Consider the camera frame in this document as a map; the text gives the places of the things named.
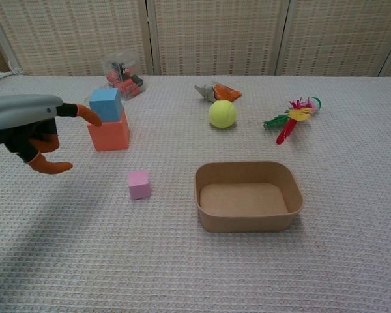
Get large orange foam cube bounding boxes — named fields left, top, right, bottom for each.
left=87, top=108, right=130, bottom=152

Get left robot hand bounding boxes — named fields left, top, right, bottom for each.
left=0, top=94, right=102, bottom=175

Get brown paper tray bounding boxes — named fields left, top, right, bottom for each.
left=194, top=160, right=304, bottom=234

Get woven folding screen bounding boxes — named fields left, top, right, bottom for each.
left=0, top=0, right=391, bottom=78

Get colourful feather shuttlecock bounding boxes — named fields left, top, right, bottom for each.
left=263, top=95, right=323, bottom=145

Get white textured tablecloth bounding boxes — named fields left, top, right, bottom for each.
left=0, top=67, right=391, bottom=313

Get medium blue foam cube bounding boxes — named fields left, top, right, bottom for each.
left=89, top=88, right=123, bottom=123

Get yellow tennis ball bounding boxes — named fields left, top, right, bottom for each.
left=208, top=99, right=239, bottom=129

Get crumpled orange snack wrapper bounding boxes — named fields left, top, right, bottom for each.
left=194, top=82, right=243, bottom=104

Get small pink foam cube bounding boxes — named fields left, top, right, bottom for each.
left=127, top=170, right=151, bottom=201

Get clear plastic bag of parts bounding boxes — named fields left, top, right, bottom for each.
left=103, top=52, right=145, bottom=102

